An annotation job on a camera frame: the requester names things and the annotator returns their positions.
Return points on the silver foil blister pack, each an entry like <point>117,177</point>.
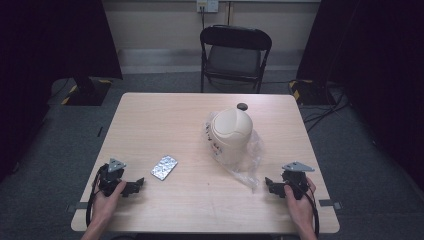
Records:
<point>164,167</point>

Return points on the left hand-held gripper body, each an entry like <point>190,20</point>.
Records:
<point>113,175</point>

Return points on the person's right hand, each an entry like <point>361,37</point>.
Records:
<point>300,210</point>

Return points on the dark curtain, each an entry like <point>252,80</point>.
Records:
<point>376,73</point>
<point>50,66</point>

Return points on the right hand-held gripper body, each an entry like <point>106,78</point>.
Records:
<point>296,180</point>

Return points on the clear plastic bag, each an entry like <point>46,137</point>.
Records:
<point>248,166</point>

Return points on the white wall outlet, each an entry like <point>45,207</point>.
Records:
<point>207,5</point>

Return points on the black stand base striped tape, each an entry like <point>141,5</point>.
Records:
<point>87,91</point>
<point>310,93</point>

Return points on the grey table edge bracket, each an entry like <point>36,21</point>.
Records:
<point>76,207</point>
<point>330,203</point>

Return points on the black folding chair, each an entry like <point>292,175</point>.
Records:
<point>235,60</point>

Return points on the beige swing-lid trash bin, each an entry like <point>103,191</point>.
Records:
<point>231,133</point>

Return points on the person's left hand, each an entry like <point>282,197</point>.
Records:
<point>106,205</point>

